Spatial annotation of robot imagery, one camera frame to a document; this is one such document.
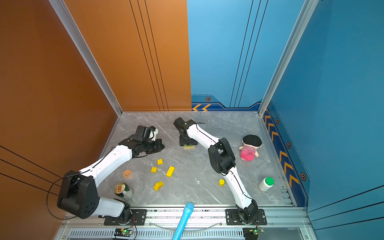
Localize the circuit board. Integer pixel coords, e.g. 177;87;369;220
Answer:
243;228;265;240
113;228;135;240

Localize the white bottle green cap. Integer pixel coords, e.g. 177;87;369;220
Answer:
259;177;275;192

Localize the aluminium front rail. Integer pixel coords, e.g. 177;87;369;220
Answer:
55;206;317;240

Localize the metal tin can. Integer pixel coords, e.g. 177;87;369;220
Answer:
114;183;134;201

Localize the right circuit board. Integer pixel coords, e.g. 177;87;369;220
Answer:
243;228;265;240

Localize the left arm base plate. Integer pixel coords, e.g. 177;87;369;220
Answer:
104;209;147;227

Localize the plush doll pink black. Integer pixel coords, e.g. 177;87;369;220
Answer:
239;135;263;161

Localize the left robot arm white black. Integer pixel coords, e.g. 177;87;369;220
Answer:
57;126;165;223

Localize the yellow long block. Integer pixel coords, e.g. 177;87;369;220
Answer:
166;166;175;178

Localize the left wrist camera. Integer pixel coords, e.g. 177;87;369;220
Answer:
149;126;159;141

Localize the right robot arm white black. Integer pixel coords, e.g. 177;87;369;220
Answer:
174;118;259;225

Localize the yellow block near front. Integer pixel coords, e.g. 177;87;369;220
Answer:
154;181;164;191

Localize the yellow cylinder block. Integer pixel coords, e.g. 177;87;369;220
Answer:
219;179;226;187

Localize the small orange cup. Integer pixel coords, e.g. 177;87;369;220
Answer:
123;170;133;179

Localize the left circuit board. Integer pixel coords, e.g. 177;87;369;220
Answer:
113;228;135;240

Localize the cyan tube pole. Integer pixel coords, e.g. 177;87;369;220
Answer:
172;203;194;240

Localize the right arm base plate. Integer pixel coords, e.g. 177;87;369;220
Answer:
225;209;268;226

